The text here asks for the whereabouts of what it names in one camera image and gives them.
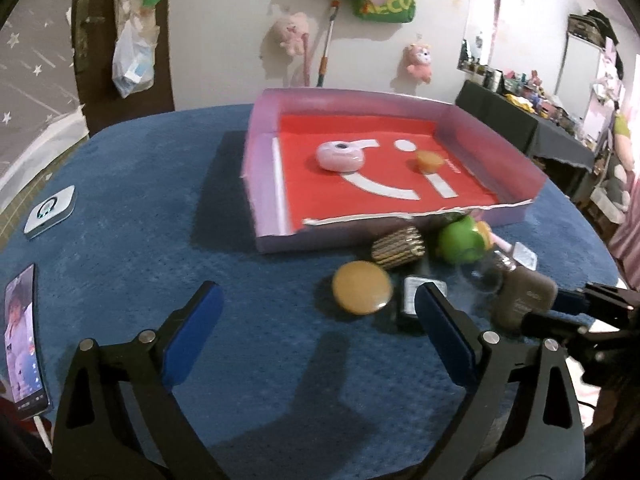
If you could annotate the wall mirror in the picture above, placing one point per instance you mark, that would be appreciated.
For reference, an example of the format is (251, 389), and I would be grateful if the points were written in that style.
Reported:
(479, 25)

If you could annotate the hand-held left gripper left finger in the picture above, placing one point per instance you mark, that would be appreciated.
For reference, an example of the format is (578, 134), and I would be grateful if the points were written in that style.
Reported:
(196, 324)

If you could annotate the hanging clear plastic bag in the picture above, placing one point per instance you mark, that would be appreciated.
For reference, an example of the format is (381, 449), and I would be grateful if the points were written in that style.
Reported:
(131, 65)

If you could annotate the smartphone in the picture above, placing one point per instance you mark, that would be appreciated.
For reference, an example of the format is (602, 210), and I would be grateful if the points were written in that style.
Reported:
(22, 340)

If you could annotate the pink plush pig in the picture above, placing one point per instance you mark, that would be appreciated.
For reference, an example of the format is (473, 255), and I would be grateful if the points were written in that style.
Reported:
(291, 32)

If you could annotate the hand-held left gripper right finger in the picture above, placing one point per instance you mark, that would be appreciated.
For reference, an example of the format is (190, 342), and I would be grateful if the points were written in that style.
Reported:
(441, 331)

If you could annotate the orange and white stick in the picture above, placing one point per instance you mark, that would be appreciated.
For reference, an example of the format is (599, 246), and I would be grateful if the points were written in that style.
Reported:
(327, 45)

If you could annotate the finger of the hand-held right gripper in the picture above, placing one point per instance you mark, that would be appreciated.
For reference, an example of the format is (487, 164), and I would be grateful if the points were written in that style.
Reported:
(607, 301)
(552, 326)

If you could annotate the pink nail polish bottle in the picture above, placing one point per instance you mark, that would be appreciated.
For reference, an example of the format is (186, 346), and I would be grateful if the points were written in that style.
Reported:
(522, 254)

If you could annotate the small orange round cap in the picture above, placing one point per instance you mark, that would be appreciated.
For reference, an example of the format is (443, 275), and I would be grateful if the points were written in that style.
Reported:
(429, 161)

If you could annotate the large orange round compact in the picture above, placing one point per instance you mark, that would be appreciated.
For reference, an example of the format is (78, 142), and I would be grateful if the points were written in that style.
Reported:
(362, 287)

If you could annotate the pink round case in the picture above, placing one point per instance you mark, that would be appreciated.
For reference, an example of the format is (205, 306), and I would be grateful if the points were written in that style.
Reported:
(340, 155)

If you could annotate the pink plush doll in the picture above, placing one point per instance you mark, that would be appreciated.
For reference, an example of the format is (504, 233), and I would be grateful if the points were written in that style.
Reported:
(419, 60)

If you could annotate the pink cardboard box red bottom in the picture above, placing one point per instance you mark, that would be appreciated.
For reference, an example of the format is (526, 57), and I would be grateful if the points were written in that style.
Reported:
(380, 175)

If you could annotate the taupe square compact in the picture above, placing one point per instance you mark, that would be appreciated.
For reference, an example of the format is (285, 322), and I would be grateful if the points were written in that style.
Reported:
(522, 300)

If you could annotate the large plush toy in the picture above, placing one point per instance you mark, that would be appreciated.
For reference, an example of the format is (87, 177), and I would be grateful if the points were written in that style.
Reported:
(625, 170)

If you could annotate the white square device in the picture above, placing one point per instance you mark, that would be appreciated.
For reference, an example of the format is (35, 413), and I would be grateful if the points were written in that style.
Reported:
(50, 212)

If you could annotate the dark nail polish bottle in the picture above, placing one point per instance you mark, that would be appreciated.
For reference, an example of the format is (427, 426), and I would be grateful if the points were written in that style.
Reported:
(412, 297)

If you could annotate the round bottle with ball cap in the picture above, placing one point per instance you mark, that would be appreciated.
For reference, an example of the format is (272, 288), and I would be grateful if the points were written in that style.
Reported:
(480, 275)

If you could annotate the green apple toy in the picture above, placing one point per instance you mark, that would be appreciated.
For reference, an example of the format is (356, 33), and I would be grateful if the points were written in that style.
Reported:
(459, 242)

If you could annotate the star print curtain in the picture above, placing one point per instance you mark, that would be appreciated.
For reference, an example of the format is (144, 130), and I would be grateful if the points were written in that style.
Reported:
(35, 85)

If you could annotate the black cluttered side table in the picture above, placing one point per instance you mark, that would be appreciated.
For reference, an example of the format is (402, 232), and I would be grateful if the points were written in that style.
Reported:
(525, 122)

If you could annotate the white cabinet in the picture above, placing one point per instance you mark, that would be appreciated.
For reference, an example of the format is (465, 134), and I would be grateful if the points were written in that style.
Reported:
(582, 77)

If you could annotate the dark brown door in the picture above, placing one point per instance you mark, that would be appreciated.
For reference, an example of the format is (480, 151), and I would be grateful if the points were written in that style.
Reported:
(105, 75)

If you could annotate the gold studded case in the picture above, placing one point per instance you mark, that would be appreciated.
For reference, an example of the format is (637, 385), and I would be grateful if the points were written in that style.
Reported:
(397, 247)

